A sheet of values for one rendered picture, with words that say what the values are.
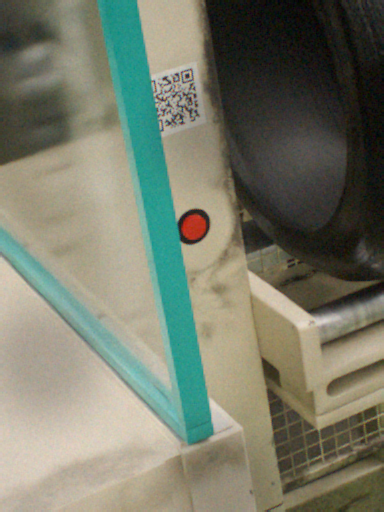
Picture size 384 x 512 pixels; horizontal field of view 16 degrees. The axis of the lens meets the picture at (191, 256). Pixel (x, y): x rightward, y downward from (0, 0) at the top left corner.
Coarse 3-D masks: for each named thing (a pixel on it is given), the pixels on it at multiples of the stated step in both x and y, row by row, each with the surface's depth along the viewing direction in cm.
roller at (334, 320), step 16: (368, 288) 169; (336, 304) 167; (352, 304) 167; (368, 304) 167; (320, 320) 165; (336, 320) 166; (352, 320) 166; (368, 320) 168; (320, 336) 165; (336, 336) 167
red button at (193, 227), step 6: (192, 216) 160; (198, 216) 160; (186, 222) 160; (192, 222) 160; (198, 222) 160; (204, 222) 161; (186, 228) 160; (192, 228) 160; (198, 228) 160; (204, 228) 161; (186, 234) 160; (192, 234) 160; (198, 234) 161
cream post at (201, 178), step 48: (144, 0) 148; (192, 0) 150; (192, 48) 152; (192, 144) 157; (192, 192) 159; (192, 240) 161; (240, 240) 164; (192, 288) 164; (240, 288) 167; (240, 336) 169; (240, 384) 172
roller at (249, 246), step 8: (240, 224) 191; (248, 224) 191; (256, 224) 191; (248, 232) 190; (256, 232) 190; (248, 240) 190; (256, 240) 190; (264, 240) 191; (272, 240) 192; (248, 248) 190; (256, 248) 191; (264, 248) 193
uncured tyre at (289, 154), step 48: (240, 0) 193; (288, 0) 197; (336, 0) 145; (240, 48) 196; (288, 48) 199; (336, 48) 148; (240, 96) 196; (288, 96) 198; (336, 96) 201; (240, 144) 194; (288, 144) 196; (336, 144) 198; (240, 192) 186; (288, 192) 192; (336, 192) 193; (288, 240) 177; (336, 240) 164
